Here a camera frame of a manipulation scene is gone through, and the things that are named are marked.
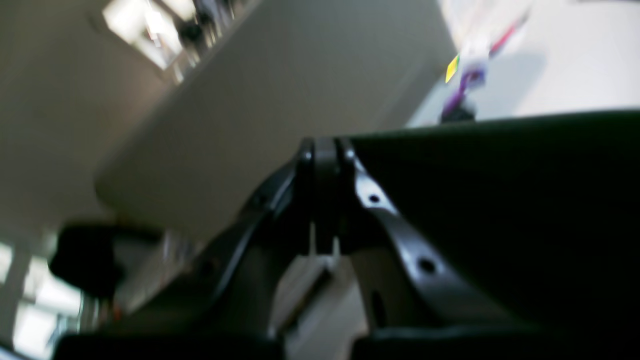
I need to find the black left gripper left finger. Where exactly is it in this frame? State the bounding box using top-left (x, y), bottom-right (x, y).
top-left (53, 139), bottom-right (316, 360)

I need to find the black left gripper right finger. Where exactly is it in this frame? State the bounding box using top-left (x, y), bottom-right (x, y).
top-left (335, 137), bottom-right (551, 360)

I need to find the dark green t-shirt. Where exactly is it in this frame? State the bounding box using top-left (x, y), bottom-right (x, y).
top-left (351, 110), bottom-right (639, 360)

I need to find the white table divider panel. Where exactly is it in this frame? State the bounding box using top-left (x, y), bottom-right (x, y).
top-left (94, 0), bottom-right (457, 240)

